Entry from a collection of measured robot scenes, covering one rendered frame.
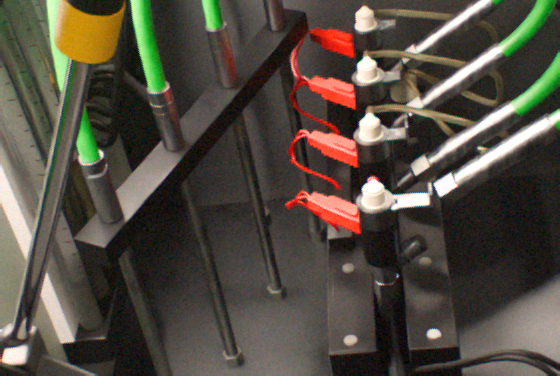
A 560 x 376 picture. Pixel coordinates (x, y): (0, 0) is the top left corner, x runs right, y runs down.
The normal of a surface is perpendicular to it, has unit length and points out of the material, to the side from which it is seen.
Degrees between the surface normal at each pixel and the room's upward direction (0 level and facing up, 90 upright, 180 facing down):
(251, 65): 0
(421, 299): 0
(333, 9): 90
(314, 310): 0
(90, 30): 97
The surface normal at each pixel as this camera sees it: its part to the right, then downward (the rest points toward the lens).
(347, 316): -0.16, -0.76
